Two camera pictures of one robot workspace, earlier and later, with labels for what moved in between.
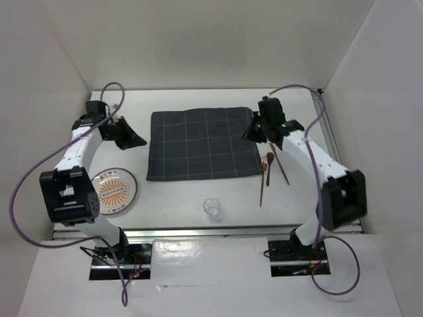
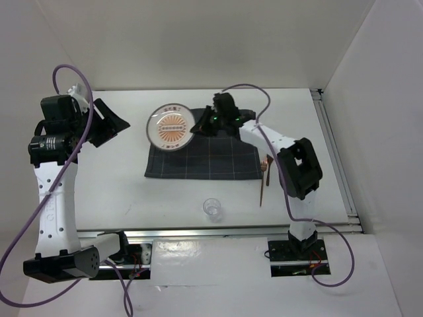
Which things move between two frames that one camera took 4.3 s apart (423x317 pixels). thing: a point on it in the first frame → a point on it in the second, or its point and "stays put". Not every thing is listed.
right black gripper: (250, 134) → (202, 127)
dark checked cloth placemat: (201, 143) stays put
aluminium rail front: (178, 234) stays put
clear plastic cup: (213, 208) stays put
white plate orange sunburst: (117, 189) → (168, 127)
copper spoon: (264, 162) stays put
